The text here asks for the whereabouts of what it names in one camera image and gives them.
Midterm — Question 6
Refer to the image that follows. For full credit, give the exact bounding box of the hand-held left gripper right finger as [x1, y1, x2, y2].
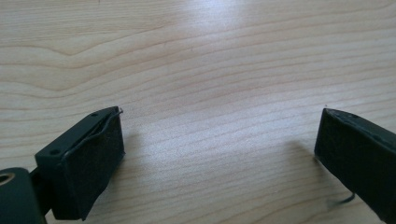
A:
[314, 107, 396, 224]

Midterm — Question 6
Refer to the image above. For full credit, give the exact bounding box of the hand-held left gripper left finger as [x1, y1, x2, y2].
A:
[35, 105, 126, 222]

